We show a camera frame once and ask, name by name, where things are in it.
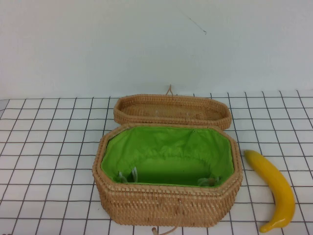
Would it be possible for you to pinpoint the yellow plastic banana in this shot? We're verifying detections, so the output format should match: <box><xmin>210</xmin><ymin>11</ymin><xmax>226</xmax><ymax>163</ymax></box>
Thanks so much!
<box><xmin>244</xmin><ymin>149</ymin><xmax>296</xmax><ymax>233</ymax></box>

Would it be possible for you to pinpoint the woven rattan basket lid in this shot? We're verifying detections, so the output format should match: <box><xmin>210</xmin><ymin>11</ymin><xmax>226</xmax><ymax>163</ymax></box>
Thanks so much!
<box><xmin>113</xmin><ymin>84</ymin><xmax>232</xmax><ymax>131</ymax></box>

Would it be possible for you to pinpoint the green fabric basket lining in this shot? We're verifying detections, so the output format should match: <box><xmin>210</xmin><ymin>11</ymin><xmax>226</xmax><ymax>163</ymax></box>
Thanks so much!
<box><xmin>100</xmin><ymin>126</ymin><xmax>235</xmax><ymax>188</ymax></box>

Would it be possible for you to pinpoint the woven rattan basket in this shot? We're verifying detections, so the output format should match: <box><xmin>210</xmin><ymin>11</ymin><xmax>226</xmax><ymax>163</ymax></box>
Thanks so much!
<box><xmin>92</xmin><ymin>123</ymin><xmax>243</xmax><ymax>227</ymax></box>

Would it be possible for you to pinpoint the white black-grid tablecloth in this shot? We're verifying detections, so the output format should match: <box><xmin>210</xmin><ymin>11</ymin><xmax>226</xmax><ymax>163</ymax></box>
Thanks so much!
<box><xmin>0</xmin><ymin>90</ymin><xmax>313</xmax><ymax>235</ymax></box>

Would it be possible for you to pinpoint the white lining tie string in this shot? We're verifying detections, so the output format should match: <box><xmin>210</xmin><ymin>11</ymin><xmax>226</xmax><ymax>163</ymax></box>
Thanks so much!
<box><xmin>117</xmin><ymin>167</ymin><xmax>138</xmax><ymax>184</ymax></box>
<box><xmin>197</xmin><ymin>176</ymin><xmax>221</xmax><ymax>187</ymax></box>

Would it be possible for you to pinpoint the wooden toggle with cord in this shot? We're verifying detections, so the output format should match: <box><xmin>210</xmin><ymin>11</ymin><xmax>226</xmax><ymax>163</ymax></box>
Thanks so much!
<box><xmin>151</xmin><ymin>226</ymin><xmax>178</xmax><ymax>235</ymax></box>

